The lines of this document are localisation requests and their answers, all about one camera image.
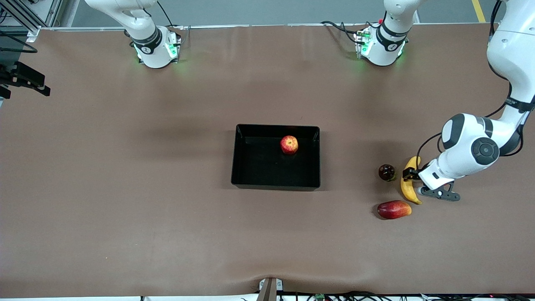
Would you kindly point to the yellow banana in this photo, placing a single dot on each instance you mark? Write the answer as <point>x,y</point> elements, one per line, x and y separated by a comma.
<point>407,190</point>

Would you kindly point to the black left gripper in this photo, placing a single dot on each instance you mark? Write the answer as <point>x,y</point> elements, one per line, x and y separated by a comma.
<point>411,173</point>

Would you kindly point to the metal base panel green light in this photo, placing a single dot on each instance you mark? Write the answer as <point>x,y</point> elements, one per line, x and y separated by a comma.
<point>363,47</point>
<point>172,49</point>

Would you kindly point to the black plastic box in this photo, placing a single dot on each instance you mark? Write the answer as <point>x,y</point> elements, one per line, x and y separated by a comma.
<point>259,171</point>

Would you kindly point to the brown post metal bracket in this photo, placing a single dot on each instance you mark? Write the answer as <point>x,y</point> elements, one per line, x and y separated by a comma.
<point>269,290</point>

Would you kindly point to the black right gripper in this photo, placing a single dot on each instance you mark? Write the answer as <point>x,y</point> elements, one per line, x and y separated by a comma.
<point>24,77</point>

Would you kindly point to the brown table mat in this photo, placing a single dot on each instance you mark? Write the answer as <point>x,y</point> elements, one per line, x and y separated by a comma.
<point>125,234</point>

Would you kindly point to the aluminium frame structure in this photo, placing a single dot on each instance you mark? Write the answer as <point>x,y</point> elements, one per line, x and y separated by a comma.
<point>16,12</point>

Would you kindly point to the red mango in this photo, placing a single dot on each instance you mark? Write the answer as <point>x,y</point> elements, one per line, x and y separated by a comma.
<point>393,210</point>

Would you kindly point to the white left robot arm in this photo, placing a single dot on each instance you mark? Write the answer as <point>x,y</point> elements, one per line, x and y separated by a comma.
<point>464,146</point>

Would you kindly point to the small green circuit board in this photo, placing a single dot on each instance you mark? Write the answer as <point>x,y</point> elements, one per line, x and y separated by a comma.
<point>319,297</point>

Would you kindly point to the red yellow striped apple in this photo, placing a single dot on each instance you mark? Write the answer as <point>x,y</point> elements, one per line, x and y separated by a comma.
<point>289,144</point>

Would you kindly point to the dark purple round fruit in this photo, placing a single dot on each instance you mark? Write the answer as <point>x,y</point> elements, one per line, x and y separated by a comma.
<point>386,172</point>

